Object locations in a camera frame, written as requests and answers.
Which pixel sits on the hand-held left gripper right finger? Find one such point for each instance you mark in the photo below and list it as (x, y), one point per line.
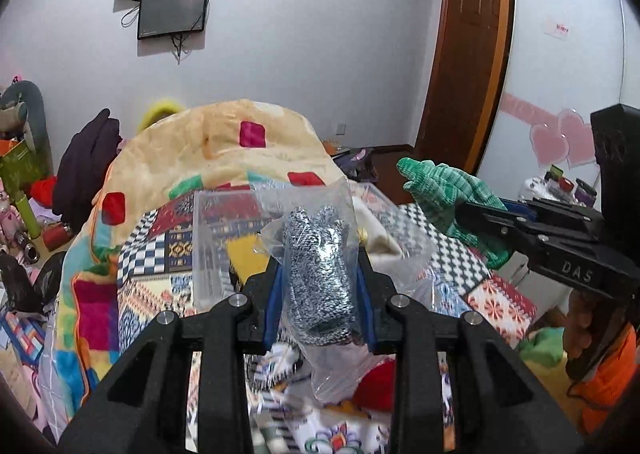
(366, 314)

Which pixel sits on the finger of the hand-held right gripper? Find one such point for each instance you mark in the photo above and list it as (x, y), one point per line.
(487, 226)
(550, 211)

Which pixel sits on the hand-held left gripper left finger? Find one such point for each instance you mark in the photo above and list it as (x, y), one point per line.
(273, 306)

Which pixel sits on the green knitted glove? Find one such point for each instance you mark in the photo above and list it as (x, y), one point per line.
(440, 194)

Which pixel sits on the grey gloves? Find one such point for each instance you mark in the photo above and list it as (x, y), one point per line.
(317, 264)

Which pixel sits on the clear plastic box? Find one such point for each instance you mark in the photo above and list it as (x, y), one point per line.
(215, 254)

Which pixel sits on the orange sleeved right forearm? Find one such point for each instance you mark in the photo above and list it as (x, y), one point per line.
(607, 384)

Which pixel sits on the person's right hand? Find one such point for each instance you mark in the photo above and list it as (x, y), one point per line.
(579, 329)

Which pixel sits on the red knitted item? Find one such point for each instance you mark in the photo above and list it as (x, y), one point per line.
(377, 384)

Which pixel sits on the patchwork printed bedsheet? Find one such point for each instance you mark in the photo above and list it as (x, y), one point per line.
(165, 244)

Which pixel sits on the green cloth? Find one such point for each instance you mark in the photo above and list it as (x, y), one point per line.
(542, 346)

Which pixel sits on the wooden door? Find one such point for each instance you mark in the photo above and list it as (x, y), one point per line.
(465, 58)

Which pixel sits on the cream blanket with coloured squares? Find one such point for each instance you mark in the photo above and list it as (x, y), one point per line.
(165, 158)

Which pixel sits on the yellow plush item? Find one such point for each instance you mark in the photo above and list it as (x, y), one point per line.
(157, 111)

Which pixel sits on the red flask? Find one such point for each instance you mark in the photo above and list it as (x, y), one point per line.
(56, 236)

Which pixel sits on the dark jacket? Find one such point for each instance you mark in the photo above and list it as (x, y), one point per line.
(85, 168)

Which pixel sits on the black plastic bag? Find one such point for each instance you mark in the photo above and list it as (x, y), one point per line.
(22, 284)

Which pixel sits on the red cloth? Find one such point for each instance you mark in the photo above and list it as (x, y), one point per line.
(45, 189)

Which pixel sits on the green bottle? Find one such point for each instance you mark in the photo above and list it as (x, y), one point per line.
(27, 216)

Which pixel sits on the green cardboard box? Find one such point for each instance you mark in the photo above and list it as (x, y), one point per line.
(22, 166)

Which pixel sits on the grey plush toy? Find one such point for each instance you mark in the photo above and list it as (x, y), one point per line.
(27, 108)

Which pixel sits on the pink heart wall stickers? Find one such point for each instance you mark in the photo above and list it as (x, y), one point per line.
(562, 138)

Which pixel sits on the white wall socket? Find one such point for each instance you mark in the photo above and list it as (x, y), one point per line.
(340, 127)

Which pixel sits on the pink wall label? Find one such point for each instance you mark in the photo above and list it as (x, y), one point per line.
(556, 28)

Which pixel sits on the small black wall monitor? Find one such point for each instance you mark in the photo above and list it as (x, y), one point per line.
(172, 12)

